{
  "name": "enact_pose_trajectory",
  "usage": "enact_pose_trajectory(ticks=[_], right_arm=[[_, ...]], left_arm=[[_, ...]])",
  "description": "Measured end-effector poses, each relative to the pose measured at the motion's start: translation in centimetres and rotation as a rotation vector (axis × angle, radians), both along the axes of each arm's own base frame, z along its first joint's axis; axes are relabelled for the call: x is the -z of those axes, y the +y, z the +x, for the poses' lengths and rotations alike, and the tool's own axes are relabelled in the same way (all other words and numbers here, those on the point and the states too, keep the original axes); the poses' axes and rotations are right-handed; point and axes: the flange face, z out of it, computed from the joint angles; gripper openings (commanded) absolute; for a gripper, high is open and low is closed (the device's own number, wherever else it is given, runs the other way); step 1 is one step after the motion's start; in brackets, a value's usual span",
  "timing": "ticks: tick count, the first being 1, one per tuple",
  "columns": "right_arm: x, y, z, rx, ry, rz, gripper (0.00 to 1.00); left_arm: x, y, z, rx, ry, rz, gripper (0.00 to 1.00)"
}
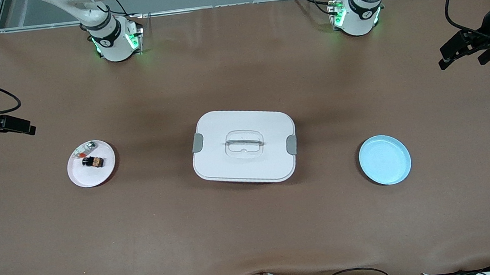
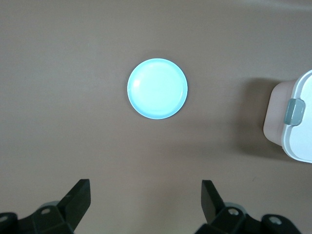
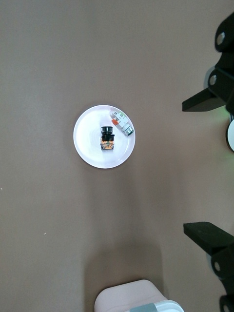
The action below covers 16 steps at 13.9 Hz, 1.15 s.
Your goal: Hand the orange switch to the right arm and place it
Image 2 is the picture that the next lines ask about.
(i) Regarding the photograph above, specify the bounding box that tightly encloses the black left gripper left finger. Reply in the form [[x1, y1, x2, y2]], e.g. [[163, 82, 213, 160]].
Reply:
[[31, 178, 92, 234]]

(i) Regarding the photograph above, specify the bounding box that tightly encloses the light blue round plate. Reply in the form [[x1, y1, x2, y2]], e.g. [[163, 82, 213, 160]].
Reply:
[[126, 58, 189, 120]]

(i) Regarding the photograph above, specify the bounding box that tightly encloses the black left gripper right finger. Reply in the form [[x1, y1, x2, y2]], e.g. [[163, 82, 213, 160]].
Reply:
[[196, 180, 259, 234]]

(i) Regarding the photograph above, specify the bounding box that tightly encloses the brown table mat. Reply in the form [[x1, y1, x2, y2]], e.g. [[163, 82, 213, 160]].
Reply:
[[0, 0, 312, 234]]

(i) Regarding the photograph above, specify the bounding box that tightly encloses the white lidded storage box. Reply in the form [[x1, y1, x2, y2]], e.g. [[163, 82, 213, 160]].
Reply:
[[263, 69, 312, 164]]

